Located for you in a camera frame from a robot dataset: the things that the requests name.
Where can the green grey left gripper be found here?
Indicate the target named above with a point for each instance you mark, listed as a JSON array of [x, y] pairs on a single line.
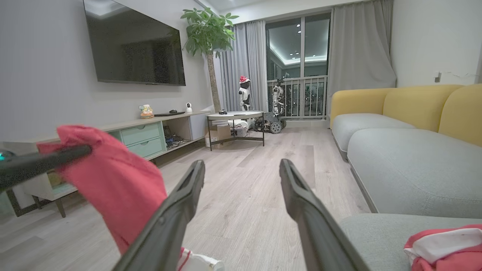
[[5, 156]]

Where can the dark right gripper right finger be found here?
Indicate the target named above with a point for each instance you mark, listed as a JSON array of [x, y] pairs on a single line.
[[312, 226]]

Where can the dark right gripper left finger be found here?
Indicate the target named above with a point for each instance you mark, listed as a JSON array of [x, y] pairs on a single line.
[[169, 226]]

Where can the red jersey with black letters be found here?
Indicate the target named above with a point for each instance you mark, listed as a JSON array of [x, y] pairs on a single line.
[[124, 188]]

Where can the red mesh garment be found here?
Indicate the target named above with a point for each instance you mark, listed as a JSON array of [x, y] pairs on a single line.
[[452, 263]]

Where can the white clothing piece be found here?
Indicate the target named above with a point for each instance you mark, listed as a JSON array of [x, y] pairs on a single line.
[[199, 263]]

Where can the mint green drawer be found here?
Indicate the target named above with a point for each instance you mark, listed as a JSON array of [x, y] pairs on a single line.
[[145, 147], [141, 133]]

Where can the long wooden tv cabinet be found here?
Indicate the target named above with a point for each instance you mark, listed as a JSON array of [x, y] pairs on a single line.
[[177, 128]]

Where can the cardboard box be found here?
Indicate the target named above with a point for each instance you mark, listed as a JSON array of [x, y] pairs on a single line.
[[218, 133]]

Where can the flat black tray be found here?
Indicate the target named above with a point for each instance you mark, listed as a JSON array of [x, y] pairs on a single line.
[[169, 113]]

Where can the small colourful figurine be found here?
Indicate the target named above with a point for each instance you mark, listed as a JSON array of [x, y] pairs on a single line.
[[147, 112]]

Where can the sofa grey seats yellow back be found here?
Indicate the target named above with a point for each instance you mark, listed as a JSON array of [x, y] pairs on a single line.
[[414, 169]]

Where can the white top coffee table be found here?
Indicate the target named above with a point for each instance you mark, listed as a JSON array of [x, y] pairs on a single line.
[[235, 115]]

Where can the white robot on wheeled base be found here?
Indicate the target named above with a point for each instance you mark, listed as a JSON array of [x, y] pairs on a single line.
[[277, 101]]

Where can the yellow sofa back cushion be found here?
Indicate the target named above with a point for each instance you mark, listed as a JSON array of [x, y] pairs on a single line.
[[465, 116], [418, 105], [357, 101]]

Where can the white robot with red hat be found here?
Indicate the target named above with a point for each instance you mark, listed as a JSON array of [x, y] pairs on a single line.
[[244, 94]]

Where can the grey curtain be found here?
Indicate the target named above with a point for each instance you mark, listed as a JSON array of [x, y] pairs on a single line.
[[244, 67], [357, 49]]

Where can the glass balcony window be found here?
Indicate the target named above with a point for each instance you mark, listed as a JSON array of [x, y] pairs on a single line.
[[297, 45]]

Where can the green potted tree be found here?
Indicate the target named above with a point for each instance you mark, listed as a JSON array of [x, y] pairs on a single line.
[[209, 34]]

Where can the small white security camera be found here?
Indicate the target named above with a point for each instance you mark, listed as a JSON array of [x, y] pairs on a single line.
[[188, 107]]

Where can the black wall television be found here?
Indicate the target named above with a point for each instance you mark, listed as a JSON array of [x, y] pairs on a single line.
[[131, 45]]

